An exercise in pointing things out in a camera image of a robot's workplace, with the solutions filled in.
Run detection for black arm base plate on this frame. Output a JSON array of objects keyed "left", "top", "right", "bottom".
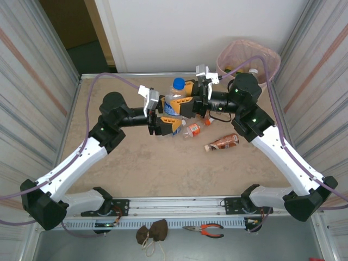
[
  {"left": 80, "top": 198, "right": 130, "bottom": 218},
  {"left": 223, "top": 196, "right": 274, "bottom": 216}
]

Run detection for tan door frame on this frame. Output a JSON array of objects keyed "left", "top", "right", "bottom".
[{"left": 83, "top": 0, "right": 118, "bottom": 67}]

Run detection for orange-label bottle orange cap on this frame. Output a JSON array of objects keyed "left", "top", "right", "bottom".
[{"left": 181, "top": 117, "right": 213, "bottom": 141}]

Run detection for orange-handled pliers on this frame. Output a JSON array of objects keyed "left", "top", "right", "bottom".
[{"left": 182, "top": 223, "right": 225, "bottom": 239}]

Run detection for pink beige plastic bin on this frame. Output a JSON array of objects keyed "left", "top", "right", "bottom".
[{"left": 216, "top": 40, "right": 281, "bottom": 89}]

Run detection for beige bag string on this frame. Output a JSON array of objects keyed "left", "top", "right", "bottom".
[{"left": 140, "top": 237, "right": 166, "bottom": 258}]

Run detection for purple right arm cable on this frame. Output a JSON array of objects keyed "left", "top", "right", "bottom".
[{"left": 218, "top": 55, "right": 348, "bottom": 233}]

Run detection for copper brown bottle beige cap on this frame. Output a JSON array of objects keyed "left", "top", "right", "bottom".
[{"left": 204, "top": 133, "right": 240, "bottom": 152}]

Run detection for small brown cloth bag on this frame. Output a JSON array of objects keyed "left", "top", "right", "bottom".
[{"left": 135, "top": 226, "right": 153, "bottom": 245}]

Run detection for black controller board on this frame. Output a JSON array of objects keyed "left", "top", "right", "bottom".
[
  {"left": 93, "top": 221, "right": 120, "bottom": 235},
  {"left": 244, "top": 217, "right": 264, "bottom": 233}
]

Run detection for large brown cloth bag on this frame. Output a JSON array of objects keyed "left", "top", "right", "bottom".
[{"left": 151, "top": 219, "right": 169, "bottom": 242}]

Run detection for brown wooden door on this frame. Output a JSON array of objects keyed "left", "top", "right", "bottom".
[{"left": 39, "top": 0, "right": 100, "bottom": 51}]

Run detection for white slotted cable duct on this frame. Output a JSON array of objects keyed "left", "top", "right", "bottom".
[{"left": 65, "top": 218, "right": 247, "bottom": 231}]

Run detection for red orange wire bundle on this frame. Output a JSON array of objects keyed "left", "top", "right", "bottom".
[
  {"left": 258, "top": 205, "right": 269, "bottom": 228},
  {"left": 111, "top": 206, "right": 122, "bottom": 227}
]

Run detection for long aluminium mounting rail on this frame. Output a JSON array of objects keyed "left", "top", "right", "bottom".
[{"left": 27, "top": 193, "right": 326, "bottom": 218}]

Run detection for blue-label bottle blue cap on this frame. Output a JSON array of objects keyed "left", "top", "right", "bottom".
[{"left": 163, "top": 78, "right": 188, "bottom": 120}]

